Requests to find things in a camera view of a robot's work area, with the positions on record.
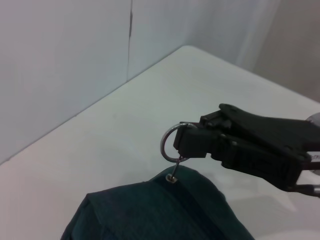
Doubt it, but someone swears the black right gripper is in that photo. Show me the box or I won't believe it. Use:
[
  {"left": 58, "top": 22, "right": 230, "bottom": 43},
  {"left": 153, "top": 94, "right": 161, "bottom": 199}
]
[{"left": 172, "top": 103, "right": 320, "bottom": 193}]

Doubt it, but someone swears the dark teal insulated lunch bag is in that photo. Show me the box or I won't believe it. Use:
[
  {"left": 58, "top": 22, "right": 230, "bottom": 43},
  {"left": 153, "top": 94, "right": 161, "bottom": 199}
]
[{"left": 61, "top": 121, "right": 256, "bottom": 240}]

